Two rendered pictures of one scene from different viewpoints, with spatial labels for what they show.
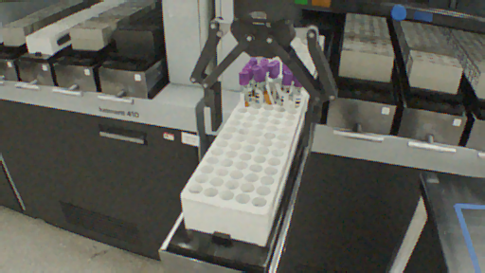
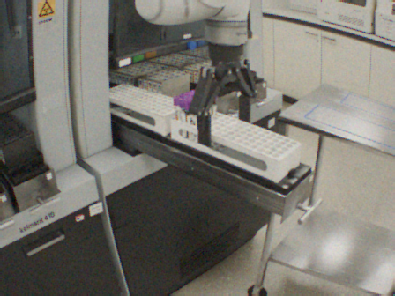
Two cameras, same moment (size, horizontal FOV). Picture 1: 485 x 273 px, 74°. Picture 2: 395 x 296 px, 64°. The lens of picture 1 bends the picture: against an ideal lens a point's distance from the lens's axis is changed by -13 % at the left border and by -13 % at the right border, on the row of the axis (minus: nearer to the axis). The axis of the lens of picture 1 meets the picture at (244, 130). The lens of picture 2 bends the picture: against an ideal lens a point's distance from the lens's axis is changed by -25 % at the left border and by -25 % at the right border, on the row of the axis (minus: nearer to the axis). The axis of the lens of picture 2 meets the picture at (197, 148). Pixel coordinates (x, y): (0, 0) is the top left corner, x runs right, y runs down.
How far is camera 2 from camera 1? 0.74 m
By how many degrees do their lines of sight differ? 54
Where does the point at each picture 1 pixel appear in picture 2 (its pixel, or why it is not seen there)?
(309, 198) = (177, 202)
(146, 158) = (66, 252)
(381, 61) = (183, 78)
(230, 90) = (92, 155)
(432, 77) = not seen: hidden behind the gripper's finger
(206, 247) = (294, 178)
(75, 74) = not seen: outside the picture
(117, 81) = (33, 190)
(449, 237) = (318, 125)
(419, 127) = (224, 107)
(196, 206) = (285, 160)
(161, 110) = (70, 196)
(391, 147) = not seen: hidden behind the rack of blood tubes
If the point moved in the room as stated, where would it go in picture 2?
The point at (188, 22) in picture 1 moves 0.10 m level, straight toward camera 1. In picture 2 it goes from (58, 110) to (87, 113)
